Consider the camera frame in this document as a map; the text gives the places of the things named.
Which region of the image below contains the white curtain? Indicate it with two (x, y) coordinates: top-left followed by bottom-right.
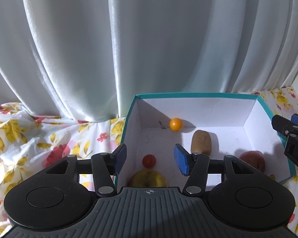
(0, 0), (298, 122)

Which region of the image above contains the floral bed sheet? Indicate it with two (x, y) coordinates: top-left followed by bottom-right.
(0, 87), (298, 238)

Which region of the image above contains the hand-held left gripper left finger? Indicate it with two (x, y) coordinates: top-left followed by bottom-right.
(46, 144), (128, 195)

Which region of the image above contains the small red apple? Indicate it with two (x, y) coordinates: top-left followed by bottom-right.
(239, 151), (266, 173)

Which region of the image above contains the red cherry tomato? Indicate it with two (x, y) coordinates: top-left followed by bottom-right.
(142, 154), (156, 168)

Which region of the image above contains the long brown kiwi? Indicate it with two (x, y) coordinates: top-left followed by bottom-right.
(191, 130), (212, 156)

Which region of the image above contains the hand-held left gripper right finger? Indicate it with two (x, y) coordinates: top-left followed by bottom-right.
(173, 143), (255, 195)

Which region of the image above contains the large dark red apple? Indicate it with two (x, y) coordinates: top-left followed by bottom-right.
(129, 170), (169, 187)

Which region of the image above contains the yellow cherry tomato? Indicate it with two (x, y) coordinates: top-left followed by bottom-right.
(169, 118), (183, 132)

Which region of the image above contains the teal cardboard box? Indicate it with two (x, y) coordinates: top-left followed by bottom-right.
(113, 92), (297, 187)

